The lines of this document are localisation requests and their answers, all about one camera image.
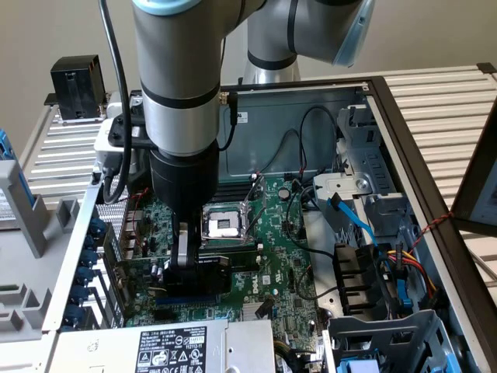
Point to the black plastic fan shroud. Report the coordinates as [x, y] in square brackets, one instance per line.
[353, 272]

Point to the silver CPU socket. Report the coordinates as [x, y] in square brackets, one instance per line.
[225, 225]

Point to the black power connector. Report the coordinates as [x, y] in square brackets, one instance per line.
[433, 301]

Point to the perforated metal slot cover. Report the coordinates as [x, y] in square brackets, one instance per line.
[112, 239]

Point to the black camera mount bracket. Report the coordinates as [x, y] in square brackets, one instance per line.
[116, 134]

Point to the silver socket cover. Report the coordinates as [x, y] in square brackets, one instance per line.
[264, 190]

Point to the grey metal PC case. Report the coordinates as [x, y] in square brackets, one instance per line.
[248, 147]

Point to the blue card retention clip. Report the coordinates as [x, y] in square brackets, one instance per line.
[98, 226]
[74, 314]
[79, 294]
[90, 242]
[83, 276]
[88, 258]

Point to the grey parts rack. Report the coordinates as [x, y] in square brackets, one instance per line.
[27, 233]

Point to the silver coin battery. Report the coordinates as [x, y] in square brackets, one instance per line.
[284, 193]

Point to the blue plastic drive carrier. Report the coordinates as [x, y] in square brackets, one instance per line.
[357, 365]

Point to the grey perforated drive cage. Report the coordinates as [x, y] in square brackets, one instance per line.
[388, 330]

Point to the silver rear port block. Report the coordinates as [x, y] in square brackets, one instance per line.
[134, 219]
[130, 245]

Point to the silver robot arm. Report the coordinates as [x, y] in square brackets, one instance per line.
[174, 58]

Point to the green graphics card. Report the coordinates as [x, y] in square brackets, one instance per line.
[202, 279]

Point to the black framed monitor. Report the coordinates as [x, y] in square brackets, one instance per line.
[471, 186]

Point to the black table end cap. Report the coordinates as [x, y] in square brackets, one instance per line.
[487, 68]
[50, 99]

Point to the blue expansion slot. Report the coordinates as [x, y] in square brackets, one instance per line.
[186, 301]

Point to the short black expansion slot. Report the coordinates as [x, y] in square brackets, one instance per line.
[163, 315]

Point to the thin metal locking lever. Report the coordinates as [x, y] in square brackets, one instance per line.
[233, 239]

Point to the black intrusion switch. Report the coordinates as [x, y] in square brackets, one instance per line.
[96, 178]

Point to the silver power supply unit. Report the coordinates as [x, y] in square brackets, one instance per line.
[97, 349]

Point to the black box fixture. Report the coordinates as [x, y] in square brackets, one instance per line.
[77, 85]

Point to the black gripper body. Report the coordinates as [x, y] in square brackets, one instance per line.
[182, 178]

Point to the black RAM slot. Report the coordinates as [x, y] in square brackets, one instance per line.
[233, 248]
[233, 194]
[233, 183]
[233, 189]
[233, 199]

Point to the blue plastic latch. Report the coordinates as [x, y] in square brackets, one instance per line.
[404, 301]

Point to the white sticker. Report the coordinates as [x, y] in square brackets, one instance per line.
[242, 117]

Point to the grey metal disk bay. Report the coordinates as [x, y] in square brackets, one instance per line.
[372, 163]

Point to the green motherboard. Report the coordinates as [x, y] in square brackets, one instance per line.
[279, 248]

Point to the silver finned heatsink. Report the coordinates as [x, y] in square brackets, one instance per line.
[250, 311]

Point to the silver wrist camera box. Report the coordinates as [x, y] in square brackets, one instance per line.
[103, 151]

